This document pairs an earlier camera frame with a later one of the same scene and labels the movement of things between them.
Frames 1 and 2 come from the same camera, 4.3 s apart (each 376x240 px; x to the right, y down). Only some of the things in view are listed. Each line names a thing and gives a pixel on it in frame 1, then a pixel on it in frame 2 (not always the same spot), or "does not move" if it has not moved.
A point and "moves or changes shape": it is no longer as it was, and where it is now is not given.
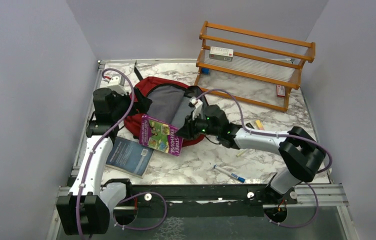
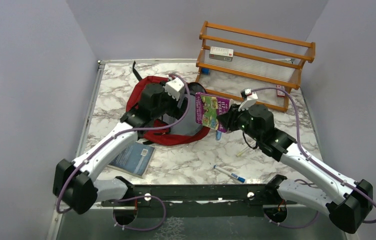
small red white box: (280, 91) does not move
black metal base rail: (210, 200) does not move
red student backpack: (170, 105) moves or changes shape
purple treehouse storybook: (158, 134) to (208, 108)
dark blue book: (129, 156) does not move
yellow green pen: (237, 155) does not move
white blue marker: (229, 174) does not move
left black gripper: (142, 104) to (176, 111)
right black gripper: (187, 131) to (228, 119)
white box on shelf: (221, 53) does not move
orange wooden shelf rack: (259, 69) does not move
